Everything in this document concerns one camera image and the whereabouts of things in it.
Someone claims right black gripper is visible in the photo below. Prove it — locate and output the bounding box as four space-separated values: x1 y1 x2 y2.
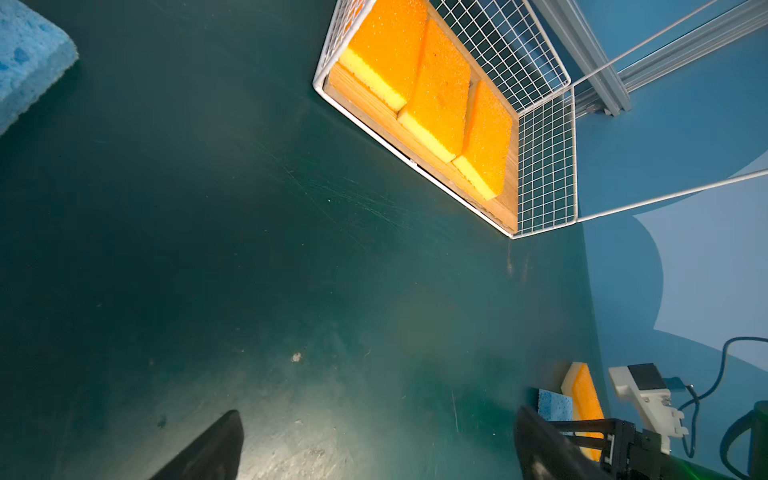
551 416 767 479

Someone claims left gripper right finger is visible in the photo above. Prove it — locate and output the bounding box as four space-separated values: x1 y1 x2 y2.
514 406 611 480

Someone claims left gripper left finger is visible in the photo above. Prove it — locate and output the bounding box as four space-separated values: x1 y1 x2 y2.
151 410 244 480

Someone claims orange sponge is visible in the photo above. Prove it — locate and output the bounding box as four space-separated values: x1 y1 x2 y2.
560 361 607 463
453 81 513 201
398 18 471 163
339 0 428 112

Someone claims blue sponge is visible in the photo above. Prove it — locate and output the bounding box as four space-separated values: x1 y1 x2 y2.
537 389 574 422
1 0 79 132

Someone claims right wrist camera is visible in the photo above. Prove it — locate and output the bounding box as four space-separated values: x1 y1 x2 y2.
608 363 689 455

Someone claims white wire wooden shelf rack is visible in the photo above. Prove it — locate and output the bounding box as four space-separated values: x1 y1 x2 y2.
313 1 767 238

